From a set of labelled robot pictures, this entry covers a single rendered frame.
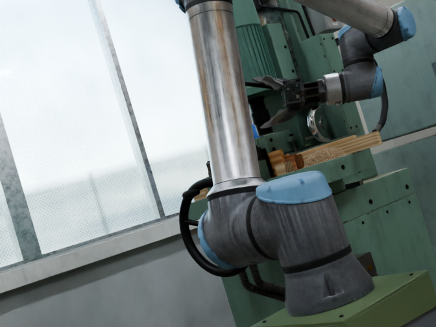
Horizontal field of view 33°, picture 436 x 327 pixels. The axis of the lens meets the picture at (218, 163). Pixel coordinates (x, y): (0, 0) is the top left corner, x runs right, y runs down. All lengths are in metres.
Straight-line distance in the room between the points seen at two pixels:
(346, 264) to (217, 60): 0.55
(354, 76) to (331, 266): 0.78
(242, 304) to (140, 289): 1.21
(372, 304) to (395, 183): 1.08
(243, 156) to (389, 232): 0.85
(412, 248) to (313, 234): 1.03
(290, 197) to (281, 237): 0.09
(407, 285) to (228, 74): 0.61
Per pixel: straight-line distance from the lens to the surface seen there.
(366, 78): 2.13
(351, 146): 2.17
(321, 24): 2.52
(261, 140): 2.31
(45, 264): 3.24
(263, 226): 1.53
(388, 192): 2.42
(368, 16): 1.98
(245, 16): 2.33
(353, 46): 2.15
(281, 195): 1.48
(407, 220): 2.49
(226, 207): 1.61
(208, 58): 1.71
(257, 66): 2.30
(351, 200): 2.24
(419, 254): 2.51
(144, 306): 3.51
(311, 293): 1.49
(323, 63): 2.41
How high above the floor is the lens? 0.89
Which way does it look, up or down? 2 degrees up
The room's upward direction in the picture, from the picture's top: 17 degrees counter-clockwise
